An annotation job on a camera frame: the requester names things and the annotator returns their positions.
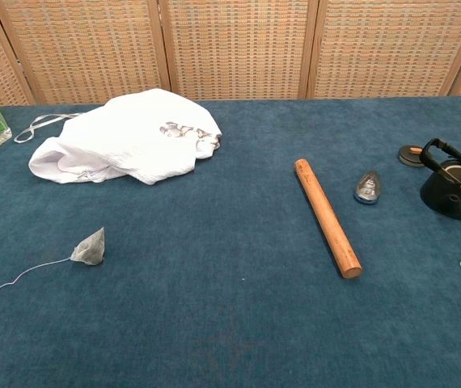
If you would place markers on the black cast iron teapot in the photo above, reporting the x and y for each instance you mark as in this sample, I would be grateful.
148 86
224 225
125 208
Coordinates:
449 202

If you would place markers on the black teapot lid wooden knob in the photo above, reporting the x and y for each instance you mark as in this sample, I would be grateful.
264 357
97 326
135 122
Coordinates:
408 157

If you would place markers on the wooden rolling pin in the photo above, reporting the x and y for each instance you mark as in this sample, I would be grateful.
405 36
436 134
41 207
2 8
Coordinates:
327 218

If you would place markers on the blue table cover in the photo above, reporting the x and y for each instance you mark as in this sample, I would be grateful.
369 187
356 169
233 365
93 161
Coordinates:
214 315

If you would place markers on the clear blue correction tape dispenser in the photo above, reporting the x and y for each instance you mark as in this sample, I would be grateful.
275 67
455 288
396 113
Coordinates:
368 190

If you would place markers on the woven wooden folding screen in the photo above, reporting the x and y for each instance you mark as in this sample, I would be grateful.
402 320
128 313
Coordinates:
238 48

